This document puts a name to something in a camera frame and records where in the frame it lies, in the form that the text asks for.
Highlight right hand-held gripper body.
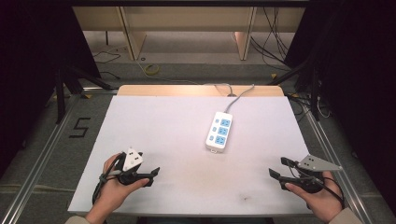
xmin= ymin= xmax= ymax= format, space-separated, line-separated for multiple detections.
xmin=279 ymin=154 xmax=344 ymax=194

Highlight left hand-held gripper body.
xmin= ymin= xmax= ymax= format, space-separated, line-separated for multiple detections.
xmin=116 ymin=147 xmax=151 ymax=187

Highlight white power strip blue sockets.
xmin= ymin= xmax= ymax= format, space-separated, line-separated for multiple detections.
xmin=205 ymin=111 xmax=234 ymax=154

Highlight person's left hand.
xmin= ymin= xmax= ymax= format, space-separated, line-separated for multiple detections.
xmin=85 ymin=152 xmax=150 ymax=224

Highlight person's right hand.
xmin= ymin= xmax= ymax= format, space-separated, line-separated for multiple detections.
xmin=284 ymin=171 xmax=345 ymax=224

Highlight white table mat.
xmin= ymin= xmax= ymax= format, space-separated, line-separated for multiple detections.
xmin=67 ymin=94 xmax=314 ymax=217

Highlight wooden table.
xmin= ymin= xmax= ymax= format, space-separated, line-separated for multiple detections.
xmin=116 ymin=84 xmax=285 ymax=98

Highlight black metal stand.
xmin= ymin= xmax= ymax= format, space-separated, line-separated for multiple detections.
xmin=266 ymin=54 xmax=322 ymax=122
xmin=53 ymin=63 xmax=115 ymax=125

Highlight black curtain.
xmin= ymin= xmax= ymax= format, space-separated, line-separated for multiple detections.
xmin=284 ymin=0 xmax=396 ymax=206
xmin=0 ymin=0 xmax=102 ymax=175

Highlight beige wooden furniture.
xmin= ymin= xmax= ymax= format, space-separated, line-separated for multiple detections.
xmin=71 ymin=6 xmax=306 ymax=62

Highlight aluminium floor rail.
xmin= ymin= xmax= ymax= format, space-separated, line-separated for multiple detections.
xmin=297 ymin=101 xmax=376 ymax=224
xmin=0 ymin=92 xmax=82 ymax=224

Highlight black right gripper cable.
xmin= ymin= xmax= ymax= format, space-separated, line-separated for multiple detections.
xmin=288 ymin=164 xmax=347 ymax=210

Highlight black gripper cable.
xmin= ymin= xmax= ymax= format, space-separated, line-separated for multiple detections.
xmin=288 ymin=164 xmax=347 ymax=210
xmin=92 ymin=152 xmax=126 ymax=205

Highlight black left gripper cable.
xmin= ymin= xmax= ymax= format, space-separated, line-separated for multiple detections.
xmin=92 ymin=152 xmax=126 ymax=205

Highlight grey power strip cable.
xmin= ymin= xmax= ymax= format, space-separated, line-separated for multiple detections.
xmin=204 ymin=82 xmax=256 ymax=114

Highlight white floor cable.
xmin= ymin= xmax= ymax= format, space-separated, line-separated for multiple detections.
xmin=133 ymin=57 xmax=202 ymax=86

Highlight yellow cable coil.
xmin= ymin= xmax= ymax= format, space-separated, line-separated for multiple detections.
xmin=143 ymin=63 xmax=162 ymax=77

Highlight thin black floor cable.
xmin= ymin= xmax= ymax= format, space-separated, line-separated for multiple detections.
xmin=92 ymin=49 xmax=122 ymax=81

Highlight bundle of black cables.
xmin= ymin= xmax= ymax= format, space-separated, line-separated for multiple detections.
xmin=249 ymin=6 xmax=292 ymax=72

